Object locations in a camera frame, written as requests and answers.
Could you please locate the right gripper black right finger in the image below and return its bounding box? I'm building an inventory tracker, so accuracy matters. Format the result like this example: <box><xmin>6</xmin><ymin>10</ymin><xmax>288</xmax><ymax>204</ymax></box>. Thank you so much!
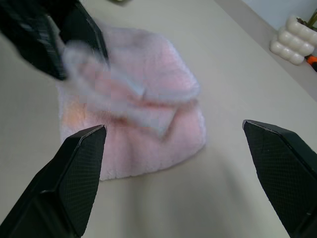
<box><xmin>242</xmin><ymin>119</ymin><xmax>317</xmax><ymax>238</ymax></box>

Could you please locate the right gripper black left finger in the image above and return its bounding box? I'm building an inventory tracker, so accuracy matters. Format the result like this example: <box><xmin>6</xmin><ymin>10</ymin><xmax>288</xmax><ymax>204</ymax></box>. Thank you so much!
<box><xmin>0</xmin><ymin>124</ymin><xmax>107</xmax><ymax>238</ymax></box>

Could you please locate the black narrow finger of the left gripper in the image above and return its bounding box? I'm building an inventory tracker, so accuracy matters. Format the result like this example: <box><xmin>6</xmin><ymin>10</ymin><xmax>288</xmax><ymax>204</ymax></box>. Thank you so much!
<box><xmin>59</xmin><ymin>0</ymin><xmax>111</xmax><ymax>67</ymax></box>

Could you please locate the black broad finger of the left gripper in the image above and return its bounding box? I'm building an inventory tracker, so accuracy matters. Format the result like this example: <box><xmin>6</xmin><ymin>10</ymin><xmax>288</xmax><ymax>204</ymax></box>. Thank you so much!
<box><xmin>0</xmin><ymin>0</ymin><xmax>68</xmax><ymax>81</ymax></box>

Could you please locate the pink fluffy towel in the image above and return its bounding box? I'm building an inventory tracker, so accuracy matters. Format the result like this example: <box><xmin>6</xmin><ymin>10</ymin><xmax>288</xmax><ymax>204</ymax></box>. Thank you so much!
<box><xmin>55</xmin><ymin>23</ymin><xmax>208</xmax><ymax>182</ymax></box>

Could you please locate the orange and black tool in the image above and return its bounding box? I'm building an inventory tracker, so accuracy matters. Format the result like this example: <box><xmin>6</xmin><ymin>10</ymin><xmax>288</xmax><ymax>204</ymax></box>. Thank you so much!
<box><xmin>305</xmin><ymin>55</ymin><xmax>317</xmax><ymax>73</ymax></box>

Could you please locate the white bubble-shaped vase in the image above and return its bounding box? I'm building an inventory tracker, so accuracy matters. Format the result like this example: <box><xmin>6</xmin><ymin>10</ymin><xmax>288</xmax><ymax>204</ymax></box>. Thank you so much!
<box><xmin>269</xmin><ymin>15</ymin><xmax>317</xmax><ymax>66</ymax></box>

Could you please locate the green plant in vase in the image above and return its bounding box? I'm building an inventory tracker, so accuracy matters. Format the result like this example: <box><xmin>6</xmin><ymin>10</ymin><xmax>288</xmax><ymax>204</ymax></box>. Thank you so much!
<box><xmin>296</xmin><ymin>9</ymin><xmax>317</xmax><ymax>31</ymax></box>

